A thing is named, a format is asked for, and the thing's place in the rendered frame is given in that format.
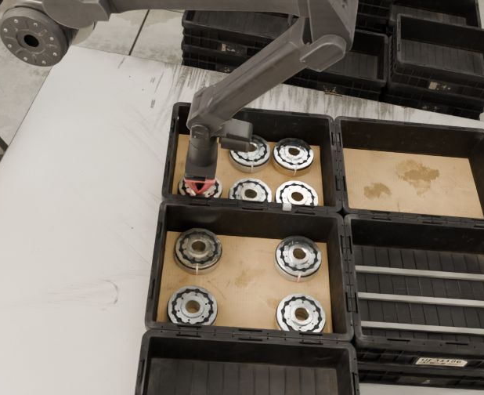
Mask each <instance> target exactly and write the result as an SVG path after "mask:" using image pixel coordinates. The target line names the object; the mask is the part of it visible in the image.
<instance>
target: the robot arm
mask: <svg viewBox="0 0 484 395"><path fill-rule="evenodd" d="M3 1H4V0H0V5H1V4H2V2H3ZM42 7H43V9H44V10H45V12H46V13H47V14H48V15H49V16H50V17H51V18H52V19H54V20H55V21H56V22H58V23H59V24H62V25H64V26H66V27H71V28H75V29H85V28H87V27H90V26H92V24H93V22H94V21H103V22H108V21H109V19H110V15H111V13H116V14H118V13H124V12H127V11H133V10H143V9H167V10H211V11H255V12H276V13H287V14H292V15H296V16H298V17H299V18H298V20H297V21H296V23H295V24H294V25H293V26H292V27H290V28H289V29H288V30H287V31H286V32H284V33H283V34H282V35H281V36H280V37H279V38H277V39H276V40H274V41H273V42H271V43H270V44H269V45H267V46H266V47H265V48H264V49H262V50H261V51H260V52H258V53H257V54H255V55H254V56H253V57H252V58H250V59H249V60H248V61H246V62H245V63H243V64H242V65H241V66H239V67H238V68H237V69H236V70H235V71H233V72H232V73H230V74H229V75H227V76H226V77H225V78H223V79H222V80H221V81H219V82H216V83H215V84H214V83H212V84H210V85H209V86H208V87H207V86H205V85H204V86H203V87H202V88H200V89H199V90H198V91H196V92H195V93H194V95H193V100H192V103H191V107H190V112H189V116H188V119H187V123H186V126H187V128H188V129H189V130H190V140H189V146H188V151H187V155H186V165H185V174H184V181H185V182H186V183H187V184H188V185H189V186H190V187H191V188H192V190H193V192H194V193H195V194H196V195H202V194H203V193H204V192H205V191H206V190H207V189H208V188H209V187H211V186H213V185H214V184H215V174H216V169H217V160H218V145H219V143H220V144H221V148H222V149H226V150H234V151H238V152H242V153H247V154H248V151H249V146H250V144H251V143H250V142H251V134H252V130H253V125H252V124H251V123H250V122H246V121H241V120H236V119H233V118H232V117H233V116H234V115H235V113H236V112H238V111H239V110H240V109H242V108H243V107H245V106H247V105H248V104H249V103H251V102H253V101H254V100H256V99H257V98H259V97H260V96H262V95H264V94H265V93H267V92H268V91H270V90H271V89H273V88H275V87H276V86H278V85H279V84H281V83H282V82H284V81H286V80H287V79H288V78H290V77H292V76H293V75H295V74H297V73H298V72H299V71H301V70H303V69H304V68H306V67H309V68H311V69H313V70H314V71H319V72H321V71H323V70H325V69H326V68H328V67H329V66H331V65H332V64H334V63H336V62H338V61H339V60H341V59H342V58H343V57H344V56H345V53H347V52H348V51H349V50H350V49H351V48H352V43H353V38H354V31H355V25H356V14H357V9H358V0H42ZM218 136H219V143H218V142H217V137H218ZM194 182H196V183H205V184H204V185H203V187H202V188H201V189H200V190H198V189H197V187H196V185H195V183H194Z"/></svg>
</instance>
